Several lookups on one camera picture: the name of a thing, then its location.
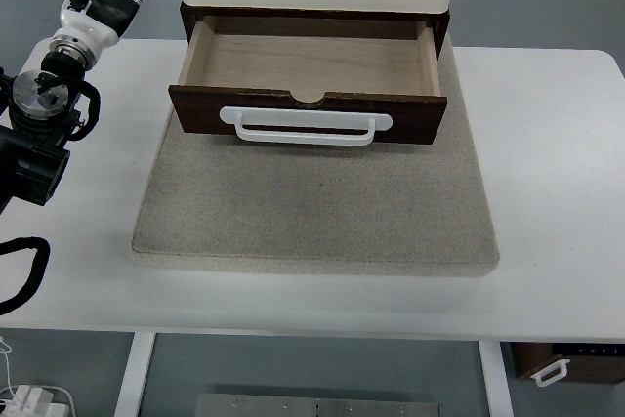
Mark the white spare drawer handle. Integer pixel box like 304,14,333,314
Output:
530,358,570,388

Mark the white power adapter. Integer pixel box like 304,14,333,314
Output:
1,385,76,417

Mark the beige fabric pad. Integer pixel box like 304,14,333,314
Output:
131,45,499,276

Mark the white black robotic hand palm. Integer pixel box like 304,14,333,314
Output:
59,0,140,48

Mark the white right table leg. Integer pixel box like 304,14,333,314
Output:
479,341,514,417

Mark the dark wood drawer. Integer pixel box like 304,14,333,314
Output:
169,18,447,145

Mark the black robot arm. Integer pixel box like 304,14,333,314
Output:
1,0,144,206

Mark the spare brown drawer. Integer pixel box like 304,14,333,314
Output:
511,342,624,387

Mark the dark wood cabinet base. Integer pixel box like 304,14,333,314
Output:
180,3,450,54

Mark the white table leg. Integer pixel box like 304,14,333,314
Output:
479,341,514,417
113,332,156,417

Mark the white cable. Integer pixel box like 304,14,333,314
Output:
0,336,16,401

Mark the black sleeved cable loop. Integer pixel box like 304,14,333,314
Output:
0,236,52,316

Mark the white left table leg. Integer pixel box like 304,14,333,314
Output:
113,332,156,417

